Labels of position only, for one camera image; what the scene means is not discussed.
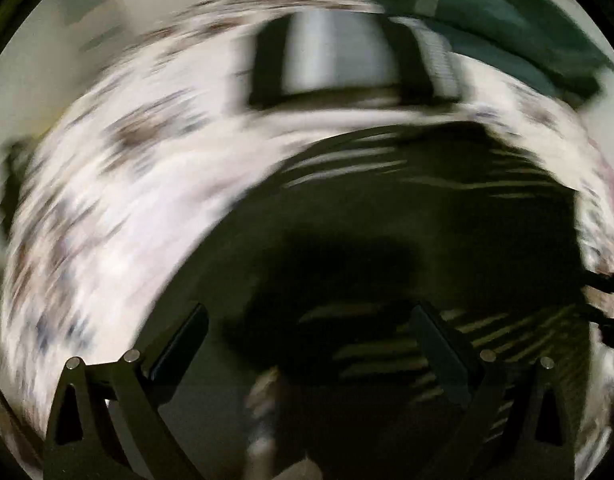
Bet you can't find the dark striped long-sleeve sweater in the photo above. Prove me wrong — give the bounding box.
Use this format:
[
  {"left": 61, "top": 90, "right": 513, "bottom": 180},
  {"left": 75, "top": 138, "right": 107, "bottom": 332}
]
[{"left": 159, "top": 122, "right": 590, "bottom": 479}]

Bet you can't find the floral bed quilt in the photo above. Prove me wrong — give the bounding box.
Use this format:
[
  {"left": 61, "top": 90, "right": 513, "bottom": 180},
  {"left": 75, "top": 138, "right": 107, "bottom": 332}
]
[{"left": 0, "top": 0, "right": 614, "bottom": 479}]

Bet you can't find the dark teal folded blanket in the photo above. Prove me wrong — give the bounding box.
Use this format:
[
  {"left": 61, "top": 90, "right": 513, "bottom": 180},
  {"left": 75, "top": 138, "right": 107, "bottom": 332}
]
[{"left": 372, "top": 0, "right": 614, "bottom": 106}]

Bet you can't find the folded black grey striped garment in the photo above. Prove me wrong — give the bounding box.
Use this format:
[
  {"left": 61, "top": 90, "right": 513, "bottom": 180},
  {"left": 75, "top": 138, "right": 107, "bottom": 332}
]
[{"left": 248, "top": 9, "right": 463, "bottom": 108}]

